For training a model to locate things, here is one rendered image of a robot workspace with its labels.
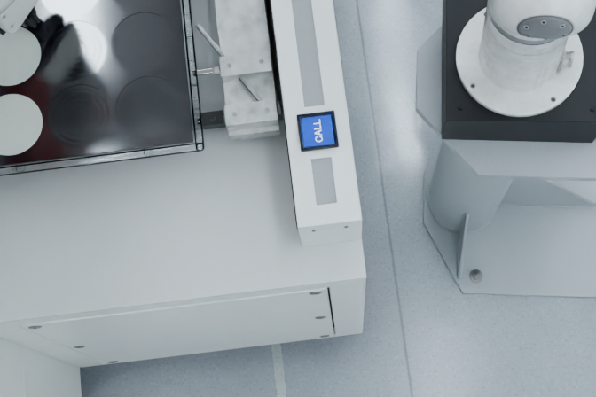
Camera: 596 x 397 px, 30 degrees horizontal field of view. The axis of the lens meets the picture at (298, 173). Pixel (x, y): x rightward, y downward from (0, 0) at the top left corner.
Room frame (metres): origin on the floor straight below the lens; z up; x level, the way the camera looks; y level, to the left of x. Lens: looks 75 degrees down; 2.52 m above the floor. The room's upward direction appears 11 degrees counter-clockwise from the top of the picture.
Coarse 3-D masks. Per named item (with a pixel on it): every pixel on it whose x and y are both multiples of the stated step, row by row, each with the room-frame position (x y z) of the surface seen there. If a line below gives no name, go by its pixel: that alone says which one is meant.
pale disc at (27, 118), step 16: (16, 96) 0.65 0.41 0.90; (0, 112) 0.63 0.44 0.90; (16, 112) 0.62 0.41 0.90; (32, 112) 0.62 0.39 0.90; (0, 128) 0.60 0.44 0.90; (16, 128) 0.60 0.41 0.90; (32, 128) 0.59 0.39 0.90; (0, 144) 0.57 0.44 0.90; (16, 144) 0.57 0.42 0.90; (32, 144) 0.56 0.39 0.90
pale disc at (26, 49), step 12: (0, 36) 0.75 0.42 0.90; (12, 36) 0.75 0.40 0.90; (24, 36) 0.74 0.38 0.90; (0, 48) 0.73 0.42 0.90; (12, 48) 0.73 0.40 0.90; (24, 48) 0.72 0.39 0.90; (36, 48) 0.72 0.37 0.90; (0, 60) 0.71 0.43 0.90; (12, 60) 0.71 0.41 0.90; (24, 60) 0.70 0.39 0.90; (36, 60) 0.70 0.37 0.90; (0, 72) 0.69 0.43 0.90; (12, 72) 0.69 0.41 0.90; (24, 72) 0.69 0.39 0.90; (0, 84) 0.67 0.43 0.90; (12, 84) 0.67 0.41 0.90
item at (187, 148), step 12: (180, 144) 0.52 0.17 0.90; (192, 144) 0.51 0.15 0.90; (96, 156) 0.53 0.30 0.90; (108, 156) 0.52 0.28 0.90; (120, 156) 0.52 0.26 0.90; (132, 156) 0.51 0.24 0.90; (144, 156) 0.51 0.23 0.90; (156, 156) 0.51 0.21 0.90; (0, 168) 0.54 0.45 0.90; (24, 168) 0.53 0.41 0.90; (36, 168) 0.52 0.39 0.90; (48, 168) 0.52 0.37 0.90; (60, 168) 0.52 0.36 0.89
